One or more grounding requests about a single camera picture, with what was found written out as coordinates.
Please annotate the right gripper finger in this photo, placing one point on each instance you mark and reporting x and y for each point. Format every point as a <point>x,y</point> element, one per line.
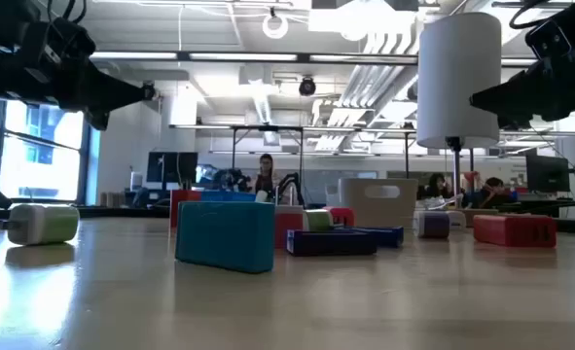
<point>515,123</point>
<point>525,97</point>

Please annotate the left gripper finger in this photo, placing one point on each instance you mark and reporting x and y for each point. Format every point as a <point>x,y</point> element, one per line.
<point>97,119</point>
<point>107,94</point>

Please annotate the wide red block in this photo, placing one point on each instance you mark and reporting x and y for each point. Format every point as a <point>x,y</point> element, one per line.
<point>513,231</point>

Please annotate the narrow red block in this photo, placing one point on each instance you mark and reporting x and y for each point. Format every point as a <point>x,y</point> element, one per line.
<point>185,195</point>

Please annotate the green white charger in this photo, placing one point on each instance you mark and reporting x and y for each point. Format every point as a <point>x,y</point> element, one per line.
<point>44,223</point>
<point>318,220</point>

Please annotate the purple white charger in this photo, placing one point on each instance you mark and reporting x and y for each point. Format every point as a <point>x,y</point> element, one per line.
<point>435,224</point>

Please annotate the blue case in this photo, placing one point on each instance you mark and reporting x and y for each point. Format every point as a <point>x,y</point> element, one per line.
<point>389,236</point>

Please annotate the small red block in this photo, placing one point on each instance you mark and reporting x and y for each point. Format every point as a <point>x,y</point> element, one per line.
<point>343,216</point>

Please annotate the purple case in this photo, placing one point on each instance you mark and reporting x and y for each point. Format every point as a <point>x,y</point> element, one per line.
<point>331,243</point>

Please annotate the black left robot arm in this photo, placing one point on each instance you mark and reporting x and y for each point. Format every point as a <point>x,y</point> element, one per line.
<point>0,24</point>

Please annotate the background black robot arm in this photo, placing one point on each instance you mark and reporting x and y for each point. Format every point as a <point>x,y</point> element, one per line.
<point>292,182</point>
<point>233,180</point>

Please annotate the black computer monitor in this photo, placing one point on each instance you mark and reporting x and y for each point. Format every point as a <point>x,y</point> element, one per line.
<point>170,167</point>
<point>547,172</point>

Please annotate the person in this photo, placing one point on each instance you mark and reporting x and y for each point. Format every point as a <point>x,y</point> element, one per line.
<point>493,187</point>
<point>266,167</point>
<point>435,185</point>

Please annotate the white shade table lamp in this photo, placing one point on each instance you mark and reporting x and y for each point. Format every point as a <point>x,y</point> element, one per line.
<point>457,78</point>

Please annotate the large window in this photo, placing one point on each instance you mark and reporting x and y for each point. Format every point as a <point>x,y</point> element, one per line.
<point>39,165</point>

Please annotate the long ceiling light bar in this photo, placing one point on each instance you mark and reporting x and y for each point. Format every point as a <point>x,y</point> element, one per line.
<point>243,57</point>

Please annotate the blue plastic bin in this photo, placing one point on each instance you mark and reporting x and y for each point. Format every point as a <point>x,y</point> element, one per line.
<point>228,196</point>

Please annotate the white plastic bin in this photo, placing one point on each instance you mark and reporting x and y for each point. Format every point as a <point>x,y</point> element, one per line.
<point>379,214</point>

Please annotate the teal rectangular block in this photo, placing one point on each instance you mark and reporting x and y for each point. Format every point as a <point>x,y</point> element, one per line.
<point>224,235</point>

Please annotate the black ceiling speaker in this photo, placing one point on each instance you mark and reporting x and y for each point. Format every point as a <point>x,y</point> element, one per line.
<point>307,86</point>

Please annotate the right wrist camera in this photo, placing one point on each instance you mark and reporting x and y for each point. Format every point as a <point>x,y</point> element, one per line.
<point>549,39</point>

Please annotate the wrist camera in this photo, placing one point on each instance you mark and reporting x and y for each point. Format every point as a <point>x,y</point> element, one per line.
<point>65,44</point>
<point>549,39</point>

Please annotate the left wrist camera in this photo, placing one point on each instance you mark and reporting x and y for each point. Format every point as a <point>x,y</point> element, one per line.
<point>65,44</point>

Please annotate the black metal background frame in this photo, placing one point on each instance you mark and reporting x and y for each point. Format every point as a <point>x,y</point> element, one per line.
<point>267,128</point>

